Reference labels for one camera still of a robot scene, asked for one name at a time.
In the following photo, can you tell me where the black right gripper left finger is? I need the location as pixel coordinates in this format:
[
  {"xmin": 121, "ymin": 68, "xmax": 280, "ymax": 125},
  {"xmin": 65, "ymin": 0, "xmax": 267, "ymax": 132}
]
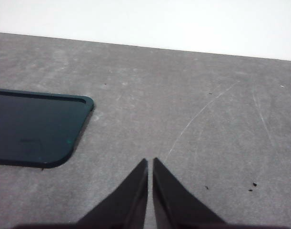
[{"xmin": 76, "ymin": 158, "xmax": 149, "ymax": 226}]

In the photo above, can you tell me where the black rectangular tray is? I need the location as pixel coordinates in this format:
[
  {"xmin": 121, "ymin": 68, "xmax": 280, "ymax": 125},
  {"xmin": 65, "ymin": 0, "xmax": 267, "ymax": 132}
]
[{"xmin": 0, "ymin": 88, "xmax": 95, "ymax": 169}]

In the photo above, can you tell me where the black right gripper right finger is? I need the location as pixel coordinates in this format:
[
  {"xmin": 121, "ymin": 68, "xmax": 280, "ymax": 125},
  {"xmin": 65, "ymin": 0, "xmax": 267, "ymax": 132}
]
[{"xmin": 152, "ymin": 157, "xmax": 228, "ymax": 226}]

